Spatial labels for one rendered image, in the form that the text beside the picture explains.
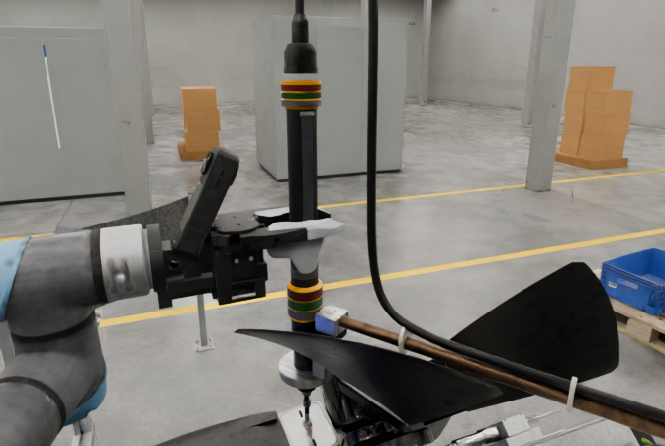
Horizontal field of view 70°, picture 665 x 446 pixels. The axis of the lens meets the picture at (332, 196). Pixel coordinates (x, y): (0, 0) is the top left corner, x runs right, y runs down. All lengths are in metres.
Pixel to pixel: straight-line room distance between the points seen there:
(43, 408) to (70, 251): 0.14
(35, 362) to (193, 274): 0.16
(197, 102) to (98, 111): 2.45
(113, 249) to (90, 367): 0.13
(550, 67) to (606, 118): 2.21
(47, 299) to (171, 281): 0.11
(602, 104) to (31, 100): 7.94
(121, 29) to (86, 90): 1.90
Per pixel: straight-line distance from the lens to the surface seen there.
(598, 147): 8.66
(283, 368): 0.64
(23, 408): 0.49
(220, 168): 0.49
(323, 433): 0.70
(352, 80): 6.94
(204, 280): 0.53
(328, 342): 0.41
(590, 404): 0.51
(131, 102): 4.77
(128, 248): 0.51
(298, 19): 0.52
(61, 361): 0.54
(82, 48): 6.52
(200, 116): 8.60
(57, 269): 0.51
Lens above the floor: 1.66
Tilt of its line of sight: 16 degrees down
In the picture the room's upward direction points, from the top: straight up
